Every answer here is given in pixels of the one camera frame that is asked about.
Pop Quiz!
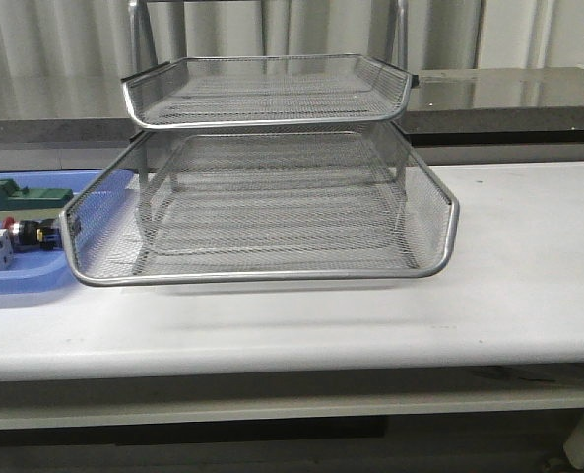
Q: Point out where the mesh tray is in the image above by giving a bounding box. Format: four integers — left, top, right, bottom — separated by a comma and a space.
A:
121, 53, 413, 130
60, 122, 460, 287

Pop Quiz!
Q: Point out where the red emergency stop button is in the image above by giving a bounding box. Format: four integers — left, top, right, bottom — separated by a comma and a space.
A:
0, 216, 64, 252

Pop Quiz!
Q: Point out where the blue plastic tray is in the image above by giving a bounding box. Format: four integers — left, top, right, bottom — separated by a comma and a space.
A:
0, 169, 140, 297

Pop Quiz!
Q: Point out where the grey counter shelf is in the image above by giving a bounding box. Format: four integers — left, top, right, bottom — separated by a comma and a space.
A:
0, 68, 584, 147

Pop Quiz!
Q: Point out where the green and beige terminal block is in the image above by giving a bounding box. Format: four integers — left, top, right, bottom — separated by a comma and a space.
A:
0, 178, 74, 215

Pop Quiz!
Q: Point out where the grey metal rack frame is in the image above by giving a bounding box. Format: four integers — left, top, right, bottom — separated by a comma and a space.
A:
127, 0, 423, 276

